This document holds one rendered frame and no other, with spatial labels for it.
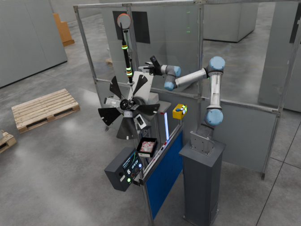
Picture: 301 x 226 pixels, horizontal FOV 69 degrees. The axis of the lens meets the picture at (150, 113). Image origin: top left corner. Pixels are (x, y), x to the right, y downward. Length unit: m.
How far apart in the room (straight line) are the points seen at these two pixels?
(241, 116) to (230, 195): 0.95
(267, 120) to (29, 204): 3.06
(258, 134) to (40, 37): 6.52
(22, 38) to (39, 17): 0.78
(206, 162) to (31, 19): 6.58
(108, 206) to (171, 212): 0.77
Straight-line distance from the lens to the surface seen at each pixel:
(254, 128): 2.76
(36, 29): 7.58
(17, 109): 5.51
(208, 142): 1.83
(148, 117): 2.11
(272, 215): 2.92
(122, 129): 2.27
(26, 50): 7.48
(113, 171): 1.55
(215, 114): 1.72
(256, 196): 3.02
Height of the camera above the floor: 2.36
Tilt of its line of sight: 34 degrees down
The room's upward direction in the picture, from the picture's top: 8 degrees counter-clockwise
